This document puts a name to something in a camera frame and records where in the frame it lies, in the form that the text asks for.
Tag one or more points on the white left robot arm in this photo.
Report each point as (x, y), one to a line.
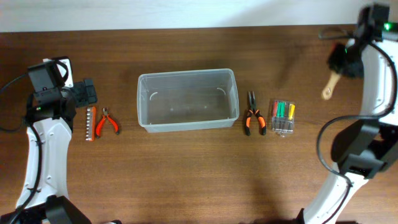
(49, 120)

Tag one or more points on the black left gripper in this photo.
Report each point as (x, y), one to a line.
(86, 93)

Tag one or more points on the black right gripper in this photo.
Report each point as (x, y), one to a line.
(345, 64)

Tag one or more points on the clear case of screwdrivers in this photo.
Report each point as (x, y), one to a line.
(283, 115)

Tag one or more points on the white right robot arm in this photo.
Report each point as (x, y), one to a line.
(354, 148)

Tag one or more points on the orange-black long-nose pliers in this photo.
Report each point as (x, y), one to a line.
(253, 111)

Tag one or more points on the clear plastic container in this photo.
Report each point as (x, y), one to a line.
(187, 100)

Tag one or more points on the orange screwdriver bit holder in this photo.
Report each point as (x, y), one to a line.
(90, 123)

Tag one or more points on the orange scraper with wooden handle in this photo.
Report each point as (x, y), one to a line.
(327, 92)

